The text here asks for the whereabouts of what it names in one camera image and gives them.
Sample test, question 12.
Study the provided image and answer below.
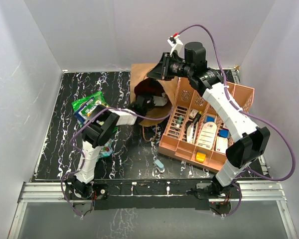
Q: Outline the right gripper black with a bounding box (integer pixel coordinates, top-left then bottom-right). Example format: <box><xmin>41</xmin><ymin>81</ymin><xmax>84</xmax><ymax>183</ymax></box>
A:
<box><xmin>147</xmin><ymin>53</ymin><xmax>193</xmax><ymax>82</ymax></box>

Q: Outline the brown paper bag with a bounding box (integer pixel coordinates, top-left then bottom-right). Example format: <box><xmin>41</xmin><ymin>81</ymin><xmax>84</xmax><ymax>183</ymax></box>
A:
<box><xmin>130</xmin><ymin>62</ymin><xmax>180</xmax><ymax>144</ymax></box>

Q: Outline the teal snack packet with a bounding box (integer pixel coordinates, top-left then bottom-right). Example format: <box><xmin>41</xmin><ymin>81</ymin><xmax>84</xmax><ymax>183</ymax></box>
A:
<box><xmin>99</xmin><ymin>139</ymin><xmax>113</xmax><ymax>158</ymax></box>

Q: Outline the blue chips bag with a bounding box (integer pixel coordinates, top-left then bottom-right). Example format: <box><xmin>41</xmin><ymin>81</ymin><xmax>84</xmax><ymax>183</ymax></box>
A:
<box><xmin>74</xmin><ymin>98</ymin><xmax>94</xmax><ymax>126</ymax></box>

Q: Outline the green cassava chips bag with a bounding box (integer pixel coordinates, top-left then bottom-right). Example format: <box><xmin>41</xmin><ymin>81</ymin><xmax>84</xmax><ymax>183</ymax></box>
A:
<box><xmin>72</xmin><ymin>91</ymin><xmax>108</xmax><ymax>112</ymax></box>

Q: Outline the dark green snack packet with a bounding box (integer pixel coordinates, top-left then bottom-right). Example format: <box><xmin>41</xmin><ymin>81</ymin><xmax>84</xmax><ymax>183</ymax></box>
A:
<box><xmin>79</xmin><ymin>98</ymin><xmax>108</xmax><ymax>119</ymax></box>

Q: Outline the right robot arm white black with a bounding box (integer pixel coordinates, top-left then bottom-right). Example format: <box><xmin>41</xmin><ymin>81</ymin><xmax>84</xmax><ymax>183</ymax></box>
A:
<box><xmin>147</xmin><ymin>41</ymin><xmax>270</xmax><ymax>198</ymax></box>

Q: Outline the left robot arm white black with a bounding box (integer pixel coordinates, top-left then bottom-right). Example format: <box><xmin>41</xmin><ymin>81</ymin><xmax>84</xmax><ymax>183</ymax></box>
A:
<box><xmin>72</xmin><ymin>94</ymin><xmax>155</xmax><ymax>199</ymax></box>

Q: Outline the white green tube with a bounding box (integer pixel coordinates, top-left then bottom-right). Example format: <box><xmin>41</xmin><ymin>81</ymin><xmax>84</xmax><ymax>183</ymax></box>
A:
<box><xmin>175</xmin><ymin>116</ymin><xmax>183</xmax><ymax>128</ymax></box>

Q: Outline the black marker pen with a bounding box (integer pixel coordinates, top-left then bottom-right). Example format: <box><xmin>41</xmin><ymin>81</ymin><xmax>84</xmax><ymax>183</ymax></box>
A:
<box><xmin>192</xmin><ymin>112</ymin><xmax>202</xmax><ymax>125</ymax></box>

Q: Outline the orange plastic organizer tray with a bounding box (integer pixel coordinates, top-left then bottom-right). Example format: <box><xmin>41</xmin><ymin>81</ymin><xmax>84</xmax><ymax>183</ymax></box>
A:
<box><xmin>158</xmin><ymin>78</ymin><xmax>256</xmax><ymax>172</ymax></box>

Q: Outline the small blue white stapler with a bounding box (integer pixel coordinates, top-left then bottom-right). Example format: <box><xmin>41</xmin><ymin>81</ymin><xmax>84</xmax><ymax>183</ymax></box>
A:
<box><xmin>153</xmin><ymin>160</ymin><xmax>165</xmax><ymax>173</ymax></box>

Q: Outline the white label card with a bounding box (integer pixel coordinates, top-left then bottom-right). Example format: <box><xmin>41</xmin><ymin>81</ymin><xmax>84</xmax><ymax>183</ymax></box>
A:
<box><xmin>197</xmin><ymin>122</ymin><xmax>217</xmax><ymax>150</ymax></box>

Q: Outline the yellow block in tray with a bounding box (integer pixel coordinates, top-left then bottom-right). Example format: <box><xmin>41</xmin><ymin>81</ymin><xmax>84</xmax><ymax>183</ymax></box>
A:
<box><xmin>195</xmin><ymin>151</ymin><xmax>206</xmax><ymax>163</ymax></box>

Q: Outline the blue square box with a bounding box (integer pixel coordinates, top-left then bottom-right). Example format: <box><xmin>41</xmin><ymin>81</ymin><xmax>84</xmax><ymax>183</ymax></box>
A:
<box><xmin>218</xmin><ymin>129</ymin><xmax>229</xmax><ymax>138</ymax></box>

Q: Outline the white red box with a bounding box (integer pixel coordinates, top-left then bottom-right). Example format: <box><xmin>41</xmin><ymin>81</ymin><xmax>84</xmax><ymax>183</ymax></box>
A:
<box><xmin>215</xmin><ymin>136</ymin><xmax>228</xmax><ymax>154</ymax></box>

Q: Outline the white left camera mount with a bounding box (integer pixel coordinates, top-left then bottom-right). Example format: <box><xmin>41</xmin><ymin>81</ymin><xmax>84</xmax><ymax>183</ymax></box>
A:
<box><xmin>153</xmin><ymin>96</ymin><xmax>168</xmax><ymax>107</ymax></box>

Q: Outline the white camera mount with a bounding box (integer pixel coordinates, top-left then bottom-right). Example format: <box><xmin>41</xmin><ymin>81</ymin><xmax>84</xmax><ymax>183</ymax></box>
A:
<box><xmin>153</xmin><ymin>96</ymin><xmax>168</xmax><ymax>107</ymax></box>
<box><xmin>167</xmin><ymin>33</ymin><xmax>183</xmax><ymax>55</ymax></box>

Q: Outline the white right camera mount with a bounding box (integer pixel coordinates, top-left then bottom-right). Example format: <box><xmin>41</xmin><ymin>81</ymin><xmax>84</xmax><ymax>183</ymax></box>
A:
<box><xmin>167</xmin><ymin>33</ymin><xmax>183</xmax><ymax>55</ymax></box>

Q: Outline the aluminium front rail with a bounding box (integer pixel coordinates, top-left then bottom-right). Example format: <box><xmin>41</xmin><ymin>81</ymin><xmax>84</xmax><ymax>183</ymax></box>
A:
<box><xmin>8</xmin><ymin>179</ymin><xmax>294</xmax><ymax>239</ymax></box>

